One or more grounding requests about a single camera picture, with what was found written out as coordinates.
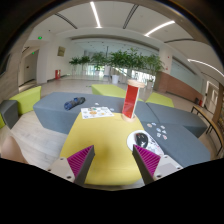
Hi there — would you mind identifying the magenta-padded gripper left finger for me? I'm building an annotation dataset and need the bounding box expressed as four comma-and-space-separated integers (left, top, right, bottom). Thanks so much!
46, 144, 96, 186

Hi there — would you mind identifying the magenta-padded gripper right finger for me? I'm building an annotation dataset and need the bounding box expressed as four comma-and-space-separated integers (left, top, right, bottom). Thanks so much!
132, 144, 184, 186

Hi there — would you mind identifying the small loose stickers group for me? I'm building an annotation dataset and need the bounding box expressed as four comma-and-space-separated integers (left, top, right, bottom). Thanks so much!
146, 122, 169, 141

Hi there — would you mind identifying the grey upholstered bench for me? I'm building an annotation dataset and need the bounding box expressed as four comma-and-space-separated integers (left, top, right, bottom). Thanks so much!
33, 91, 149, 135
141, 121, 212, 168
145, 101, 209, 138

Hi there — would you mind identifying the white sticker sheet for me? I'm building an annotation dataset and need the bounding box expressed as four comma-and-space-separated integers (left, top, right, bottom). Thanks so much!
80, 106, 115, 120

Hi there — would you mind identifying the lime green upholstered bench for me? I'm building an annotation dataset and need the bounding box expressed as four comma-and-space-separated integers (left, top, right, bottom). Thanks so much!
145, 91, 175, 109
91, 83, 144, 102
8, 85, 43, 116

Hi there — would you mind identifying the dark grey ottoman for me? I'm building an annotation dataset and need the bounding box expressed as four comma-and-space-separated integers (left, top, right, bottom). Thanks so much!
0, 99, 19, 130

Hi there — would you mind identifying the potted green plants row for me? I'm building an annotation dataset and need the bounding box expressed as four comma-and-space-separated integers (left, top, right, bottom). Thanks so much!
68, 48, 165, 85

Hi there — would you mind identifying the strip ceiling lights group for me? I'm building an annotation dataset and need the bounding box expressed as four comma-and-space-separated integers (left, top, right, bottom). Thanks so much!
89, 0, 224, 78

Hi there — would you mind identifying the wooden bench with dark frame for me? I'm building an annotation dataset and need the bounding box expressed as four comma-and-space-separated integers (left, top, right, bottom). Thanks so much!
190, 104, 224, 158

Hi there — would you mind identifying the brown wall plaque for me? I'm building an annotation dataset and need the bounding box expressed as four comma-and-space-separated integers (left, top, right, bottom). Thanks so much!
57, 45, 66, 57

